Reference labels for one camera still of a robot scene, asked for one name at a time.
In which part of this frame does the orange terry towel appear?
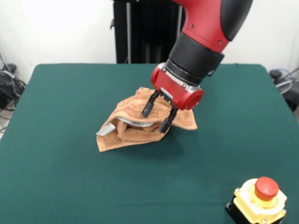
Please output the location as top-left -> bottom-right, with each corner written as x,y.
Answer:
95,87 -> 198,153

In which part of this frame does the dark green table cloth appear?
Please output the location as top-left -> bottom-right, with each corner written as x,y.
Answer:
0,63 -> 299,224

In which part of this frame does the grey cable coil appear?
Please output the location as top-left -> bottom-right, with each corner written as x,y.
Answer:
269,67 -> 299,112

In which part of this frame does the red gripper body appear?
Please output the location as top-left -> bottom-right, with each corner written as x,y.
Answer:
150,63 -> 205,111

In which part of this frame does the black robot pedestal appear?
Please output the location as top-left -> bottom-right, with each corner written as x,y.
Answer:
109,0 -> 187,64

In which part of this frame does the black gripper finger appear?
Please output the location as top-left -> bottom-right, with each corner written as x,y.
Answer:
159,106 -> 179,134
142,90 -> 160,118

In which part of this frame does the yellow emergency stop button box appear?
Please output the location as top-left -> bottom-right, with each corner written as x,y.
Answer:
225,176 -> 288,224

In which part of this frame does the black cable bundle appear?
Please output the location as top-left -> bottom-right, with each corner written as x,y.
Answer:
0,51 -> 28,133

